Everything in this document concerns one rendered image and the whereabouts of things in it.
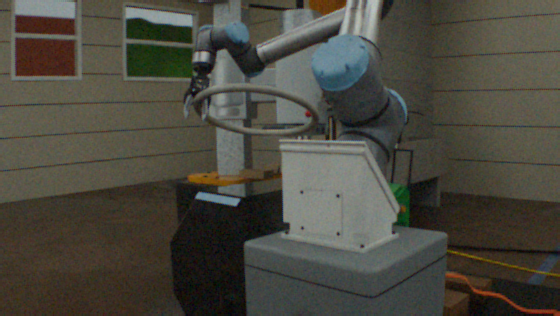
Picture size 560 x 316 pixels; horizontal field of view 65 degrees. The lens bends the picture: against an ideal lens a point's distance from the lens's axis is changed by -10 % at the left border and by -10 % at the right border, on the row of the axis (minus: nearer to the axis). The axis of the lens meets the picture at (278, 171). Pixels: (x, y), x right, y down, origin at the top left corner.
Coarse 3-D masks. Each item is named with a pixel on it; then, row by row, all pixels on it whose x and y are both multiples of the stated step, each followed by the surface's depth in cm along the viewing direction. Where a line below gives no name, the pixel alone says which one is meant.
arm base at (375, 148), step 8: (344, 136) 123; (352, 136) 122; (360, 136) 121; (368, 136) 121; (368, 144) 120; (376, 144) 121; (376, 152) 119; (384, 152) 122; (376, 160) 117; (384, 160) 121; (384, 168) 120; (384, 176) 118
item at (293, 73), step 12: (312, 48) 231; (288, 60) 236; (300, 60) 234; (276, 72) 239; (288, 72) 237; (300, 72) 235; (312, 72) 233; (276, 84) 240; (288, 84) 237; (300, 84) 236; (312, 84) 234; (312, 96) 234; (288, 108) 239; (300, 108) 237; (324, 108) 246; (288, 120) 240; (300, 120) 238; (324, 120) 246
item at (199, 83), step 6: (198, 66) 177; (204, 66) 178; (210, 66) 181; (198, 72) 179; (204, 72) 179; (210, 72) 183; (192, 78) 177; (198, 78) 176; (204, 78) 176; (192, 84) 179; (198, 84) 177; (204, 84) 176; (192, 90) 176; (198, 90) 176; (192, 96) 182
